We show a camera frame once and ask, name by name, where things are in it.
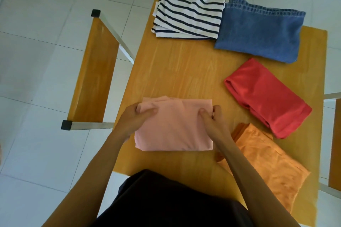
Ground person's left hand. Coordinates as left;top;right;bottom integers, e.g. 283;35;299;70
115;103;158;142

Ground person's right hand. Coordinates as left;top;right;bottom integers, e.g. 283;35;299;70
199;105;233;147

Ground pink garment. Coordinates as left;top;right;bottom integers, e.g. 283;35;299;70
134;96;214;152

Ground person's right forearm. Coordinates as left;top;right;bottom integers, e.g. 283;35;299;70
215;139;302;227

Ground person's left forearm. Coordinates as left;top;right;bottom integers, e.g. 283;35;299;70
42;130;130;227

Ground red folded garment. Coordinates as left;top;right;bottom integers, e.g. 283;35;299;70
224;58;313;139

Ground orange folded garment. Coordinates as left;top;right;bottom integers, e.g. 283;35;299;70
216;123;311;213

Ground person's black clothing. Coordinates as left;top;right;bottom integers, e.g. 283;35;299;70
92;169;255;227

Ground blue folded denim jeans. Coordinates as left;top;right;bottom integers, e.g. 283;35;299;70
214;0;306;64

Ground striped white navy folded shirt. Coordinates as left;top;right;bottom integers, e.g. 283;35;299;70
151;0;226;40

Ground wooden side shelf metal frame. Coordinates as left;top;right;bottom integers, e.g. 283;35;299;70
318;92;341;198
61;9;136;131

